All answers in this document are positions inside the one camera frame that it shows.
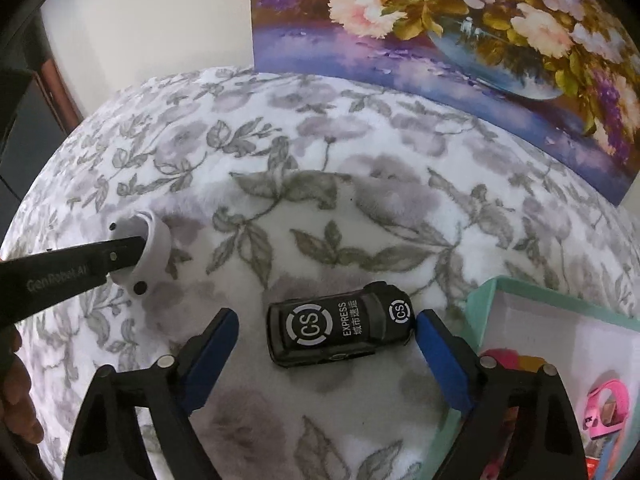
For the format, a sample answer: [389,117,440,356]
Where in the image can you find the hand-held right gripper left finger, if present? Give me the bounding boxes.
[64,307,240,480]

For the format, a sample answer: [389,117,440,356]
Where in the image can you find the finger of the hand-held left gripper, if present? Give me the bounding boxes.
[101,236,151,282]

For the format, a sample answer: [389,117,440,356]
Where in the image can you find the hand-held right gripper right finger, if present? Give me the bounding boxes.
[415,309,588,480]

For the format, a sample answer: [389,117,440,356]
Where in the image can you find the teal cardboard box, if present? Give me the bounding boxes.
[432,276,640,480]

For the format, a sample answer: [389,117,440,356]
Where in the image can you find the black toy van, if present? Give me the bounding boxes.
[266,281,416,368]

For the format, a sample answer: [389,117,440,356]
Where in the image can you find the pink bracelet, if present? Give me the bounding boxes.
[582,379,628,442]

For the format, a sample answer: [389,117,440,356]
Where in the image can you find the person's left hand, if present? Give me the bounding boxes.
[0,325,47,446]

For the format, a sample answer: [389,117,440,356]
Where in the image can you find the toy dog with pink helmet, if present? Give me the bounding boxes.
[480,349,521,372]

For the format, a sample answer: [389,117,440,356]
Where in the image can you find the brown wooden furniture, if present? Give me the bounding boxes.
[0,59,84,241]

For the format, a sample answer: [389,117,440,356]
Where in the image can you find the grey floral blanket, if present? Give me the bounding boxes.
[0,65,640,480]

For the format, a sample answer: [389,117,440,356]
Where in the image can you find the floral painting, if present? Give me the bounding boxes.
[250,0,640,206]

